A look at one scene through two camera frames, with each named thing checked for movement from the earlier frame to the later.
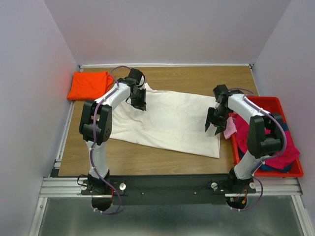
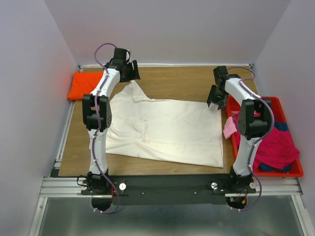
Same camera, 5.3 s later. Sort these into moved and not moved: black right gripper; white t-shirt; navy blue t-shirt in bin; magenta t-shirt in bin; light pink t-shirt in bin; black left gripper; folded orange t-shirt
Moved: white t-shirt; black left gripper; black right gripper
Not moved: navy blue t-shirt in bin; light pink t-shirt in bin; magenta t-shirt in bin; folded orange t-shirt
